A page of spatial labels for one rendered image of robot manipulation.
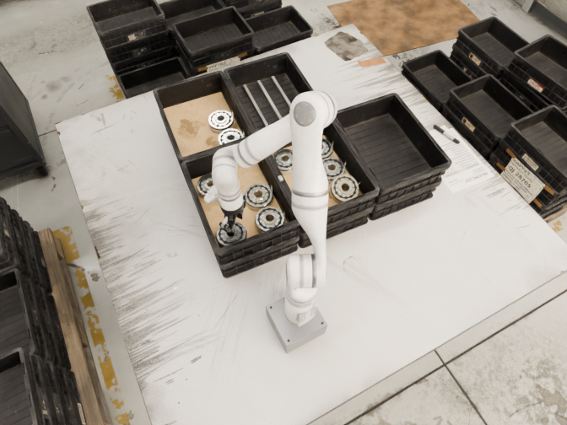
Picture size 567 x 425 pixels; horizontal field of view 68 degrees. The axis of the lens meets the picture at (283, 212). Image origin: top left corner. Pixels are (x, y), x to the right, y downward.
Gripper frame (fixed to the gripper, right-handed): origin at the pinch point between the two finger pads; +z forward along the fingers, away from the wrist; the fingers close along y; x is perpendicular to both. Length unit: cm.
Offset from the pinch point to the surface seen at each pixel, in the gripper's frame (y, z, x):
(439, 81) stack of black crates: 176, 62, -42
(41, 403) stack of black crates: -77, 35, 37
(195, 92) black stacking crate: 48, 2, 47
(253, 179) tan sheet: 21.7, 5.1, 5.1
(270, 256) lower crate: -0.1, 14.6, -13.2
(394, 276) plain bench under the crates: 14, 18, -56
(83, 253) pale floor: -16, 88, 98
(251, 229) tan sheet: 2.3, 4.9, -4.8
